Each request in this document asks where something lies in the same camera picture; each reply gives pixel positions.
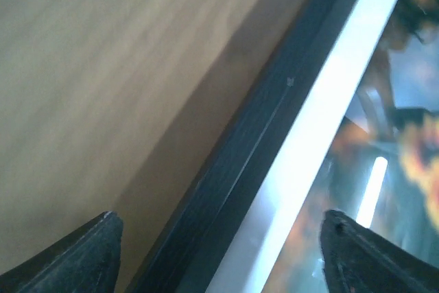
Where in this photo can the clear acrylic sheet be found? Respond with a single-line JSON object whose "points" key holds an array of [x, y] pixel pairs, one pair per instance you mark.
{"points": [[373, 156]]}

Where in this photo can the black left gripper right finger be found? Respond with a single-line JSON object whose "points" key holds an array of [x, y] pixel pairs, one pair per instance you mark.
{"points": [[357, 259]]}

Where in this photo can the black picture frame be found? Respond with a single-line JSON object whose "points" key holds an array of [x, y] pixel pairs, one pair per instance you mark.
{"points": [[193, 243]]}

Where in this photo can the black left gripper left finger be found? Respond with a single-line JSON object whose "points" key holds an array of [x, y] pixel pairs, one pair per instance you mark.
{"points": [[86, 260]]}

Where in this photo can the sunflower photo print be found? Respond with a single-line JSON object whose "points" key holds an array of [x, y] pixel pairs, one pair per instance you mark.
{"points": [[383, 160]]}

